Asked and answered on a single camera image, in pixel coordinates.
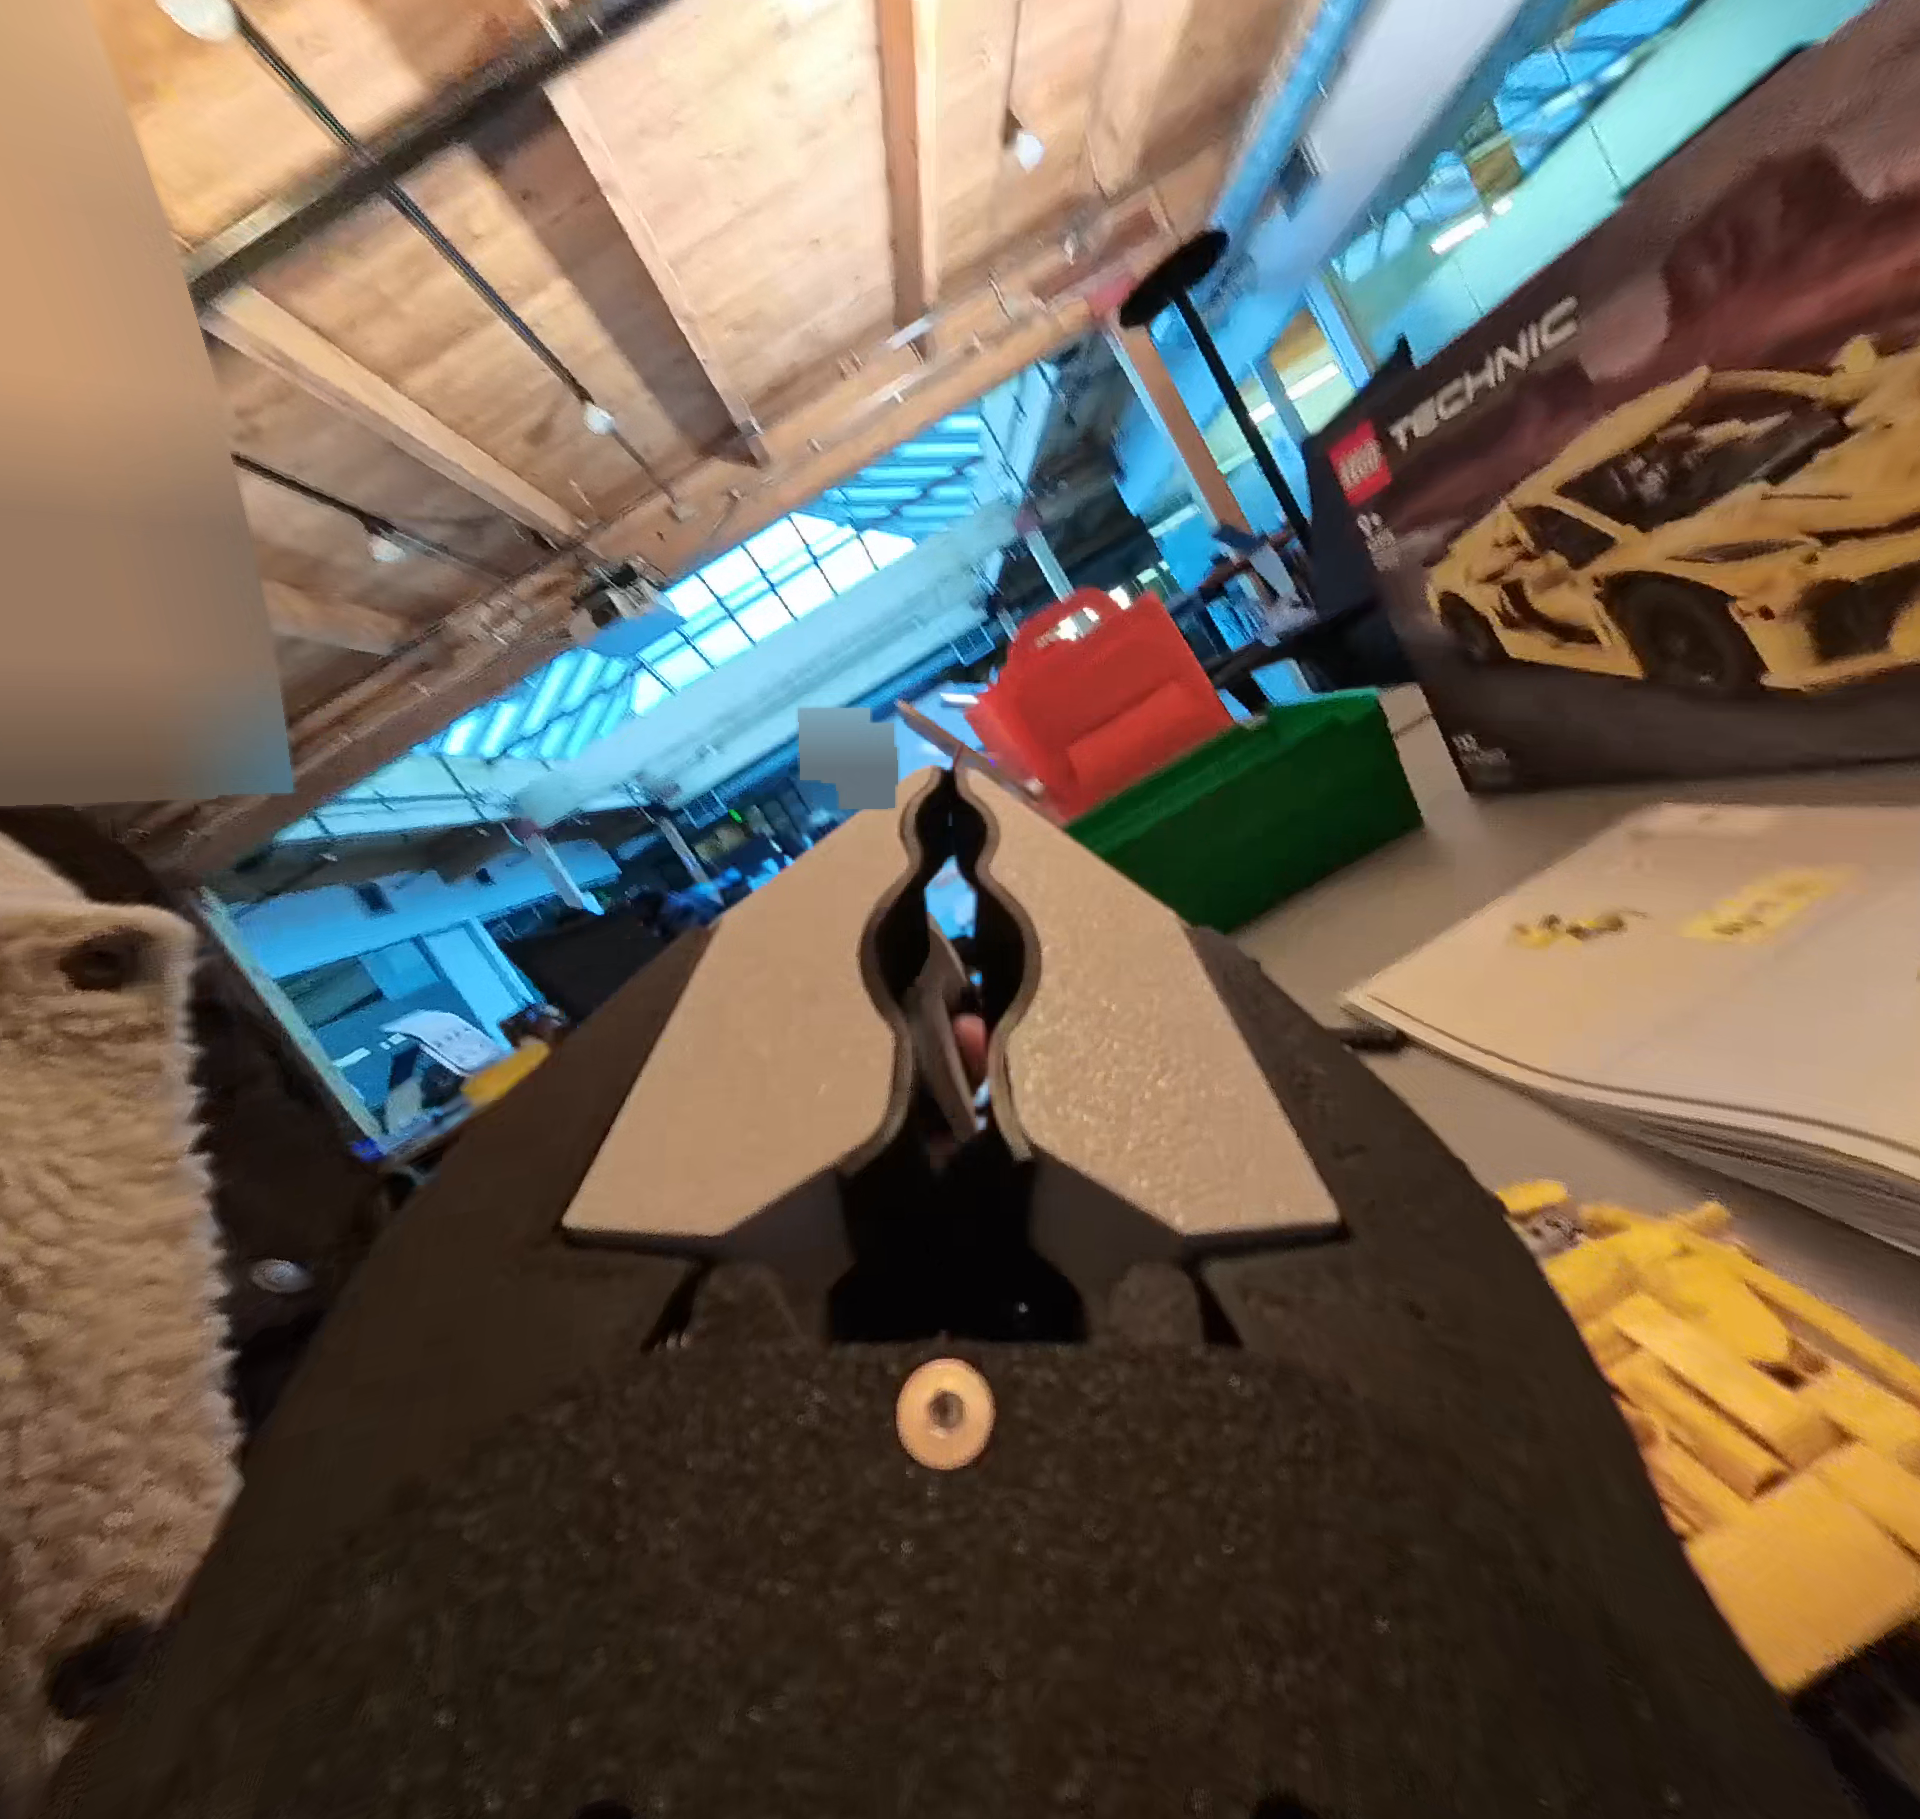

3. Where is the black floor lamp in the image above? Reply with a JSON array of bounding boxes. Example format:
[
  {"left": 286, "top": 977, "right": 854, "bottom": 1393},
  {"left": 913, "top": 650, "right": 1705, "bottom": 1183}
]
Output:
[{"left": 1117, "top": 231, "right": 1323, "bottom": 696}]

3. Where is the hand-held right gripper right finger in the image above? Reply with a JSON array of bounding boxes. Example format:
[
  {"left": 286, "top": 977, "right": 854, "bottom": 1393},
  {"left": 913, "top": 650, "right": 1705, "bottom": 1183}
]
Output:
[{"left": 960, "top": 769, "right": 1346, "bottom": 1341}]

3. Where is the green plastic bin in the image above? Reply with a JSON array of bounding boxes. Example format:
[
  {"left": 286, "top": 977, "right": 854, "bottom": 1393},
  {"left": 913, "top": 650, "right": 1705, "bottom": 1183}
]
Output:
[{"left": 1088, "top": 685, "right": 1428, "bottom": 937}]

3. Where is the open instruction booklet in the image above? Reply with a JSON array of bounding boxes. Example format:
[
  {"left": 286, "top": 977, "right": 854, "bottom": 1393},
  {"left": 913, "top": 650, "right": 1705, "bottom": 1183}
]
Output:
[{"left": 1341, "top": 801, "right": 1920, "bottom": 1251}]

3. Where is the grey desk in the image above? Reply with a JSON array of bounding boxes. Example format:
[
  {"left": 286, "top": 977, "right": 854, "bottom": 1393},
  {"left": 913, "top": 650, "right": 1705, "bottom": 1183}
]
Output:
[{"left": 1231, "top": 753, "right": 1920, "bottom": 1701}]

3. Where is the orange plastic carry case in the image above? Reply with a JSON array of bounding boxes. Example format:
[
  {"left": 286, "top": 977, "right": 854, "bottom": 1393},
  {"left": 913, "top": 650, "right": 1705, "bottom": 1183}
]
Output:
[{"left": 967, "top": 590, "right": 1239, "bottom": 825}]

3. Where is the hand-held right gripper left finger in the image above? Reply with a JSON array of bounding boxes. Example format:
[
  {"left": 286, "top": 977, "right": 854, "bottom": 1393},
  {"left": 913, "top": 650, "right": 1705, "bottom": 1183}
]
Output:
[{"left": 561, "top": 769, "right": 949, "bottom": 1341}]

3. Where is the yellow toy brick car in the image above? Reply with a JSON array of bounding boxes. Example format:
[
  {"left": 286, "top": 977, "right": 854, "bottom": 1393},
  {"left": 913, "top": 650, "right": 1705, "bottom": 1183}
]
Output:
[{"left": 1493, "top": 1181, "right": 1920, "bottom": 1701}]

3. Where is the toy car set box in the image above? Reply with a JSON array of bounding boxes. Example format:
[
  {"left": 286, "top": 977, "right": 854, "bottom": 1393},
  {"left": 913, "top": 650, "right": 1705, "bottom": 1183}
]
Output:
[{"left": 1320, "top": 0, "right": 1920, "bottom": 791}]

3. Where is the ceiling projector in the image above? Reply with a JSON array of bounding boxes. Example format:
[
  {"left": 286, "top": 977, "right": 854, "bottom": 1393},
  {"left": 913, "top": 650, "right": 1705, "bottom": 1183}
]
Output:
[{"left": 576, "top": 560, "right": 676, "bottom": 635}]

